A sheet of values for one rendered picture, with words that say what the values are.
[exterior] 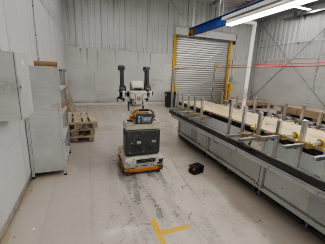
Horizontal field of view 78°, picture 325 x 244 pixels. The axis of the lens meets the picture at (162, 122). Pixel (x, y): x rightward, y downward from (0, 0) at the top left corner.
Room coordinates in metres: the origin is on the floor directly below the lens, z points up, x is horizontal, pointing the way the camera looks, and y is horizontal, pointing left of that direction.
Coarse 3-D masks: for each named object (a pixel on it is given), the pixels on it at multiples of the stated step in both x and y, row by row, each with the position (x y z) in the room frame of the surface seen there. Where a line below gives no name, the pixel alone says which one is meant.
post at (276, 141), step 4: (280, 120) 1.98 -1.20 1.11; (280, 124) 1.98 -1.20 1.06; (276, 128) 2.00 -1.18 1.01; (280, 128) 1.98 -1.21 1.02; (276, 132) 2.00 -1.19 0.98; (280, 132) 1.99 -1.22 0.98; (276, 140) 1.98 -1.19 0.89; (276, 144) 1.98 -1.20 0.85; (272, 148) 2.01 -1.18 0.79; (276, 148) 1.98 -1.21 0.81; (272, 152) 2.00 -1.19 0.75; (276, 152) 1.98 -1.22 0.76
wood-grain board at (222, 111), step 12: (204, 108) 3.76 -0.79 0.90; (216, 108) 3.82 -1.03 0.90; (228, 108) 3.88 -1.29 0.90; (240, 120) 2.85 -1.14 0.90; (252, 120) 2.89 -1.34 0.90; (264, 120) 2.92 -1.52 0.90; (276, 120) 2.96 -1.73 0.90; (288, 132) 2.29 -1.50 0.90; (312, 132) 2.33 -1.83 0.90; (324, 132) 2.36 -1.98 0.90
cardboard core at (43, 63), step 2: (34, 62) 3.04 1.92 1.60; (36, 62) 3.05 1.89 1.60; (38, 62) 3.06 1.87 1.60; (40, 62) 3.06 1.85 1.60; (42, 62) 3.07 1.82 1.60; (44, 62) 3.09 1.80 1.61; (46, 62) 3.10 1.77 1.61; (48, 62) 3.11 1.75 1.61; (50, 62) 3.12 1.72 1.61; (52, 62) 3.13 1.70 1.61; (54, 62) 3.14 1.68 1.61; (56, 62) 3.15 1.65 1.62; (34, 64) 3.04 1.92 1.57; (36, 64) 3.05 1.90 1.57; (38, 64) 3.06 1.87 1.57; (40, 64) 3.06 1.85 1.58; (42, 64) 3.07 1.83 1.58; (44, 64) 3.08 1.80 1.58; (46, 64) 3.09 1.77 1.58; (48, 64) 3.10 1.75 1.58; (50, 64) 3.11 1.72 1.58; (52, 64) 3.12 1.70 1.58; (54, 64) 3.13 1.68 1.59; (56, 64) 3.14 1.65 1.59; (52, 66) 3.13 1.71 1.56; (54, 66) 3.14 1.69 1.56; (56, 66) 3.15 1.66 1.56
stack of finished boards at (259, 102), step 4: (224, 100) 10.09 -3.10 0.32; (240, 100) 10.38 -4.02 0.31; (248, 100) 10.52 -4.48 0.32; (252, 100) 10.61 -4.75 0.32; (260, 100) 10.76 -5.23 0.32; (240, 104) 9.55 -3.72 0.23; (248, 104) 9.73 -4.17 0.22; (252, 104) 9.84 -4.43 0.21; (260, 104) 10.04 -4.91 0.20; (264, 104) 10.14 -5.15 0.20
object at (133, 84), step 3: (132, 81) 3.26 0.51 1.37; (135, 81) 3.28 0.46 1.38; (138, 81) 3.30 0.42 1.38; (141, 81) 3.32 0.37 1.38; (132, 84) 3.22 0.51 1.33; (135, 84) 3.24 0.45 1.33; (138, 84) 3.26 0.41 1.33; (141, 84) 3.28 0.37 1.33; (132, 87) 3.20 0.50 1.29; (135, 87) 3.22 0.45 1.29; (138, 87) 3.23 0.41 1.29; (141, 87) 3.25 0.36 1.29; (132, 90) 3.24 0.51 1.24
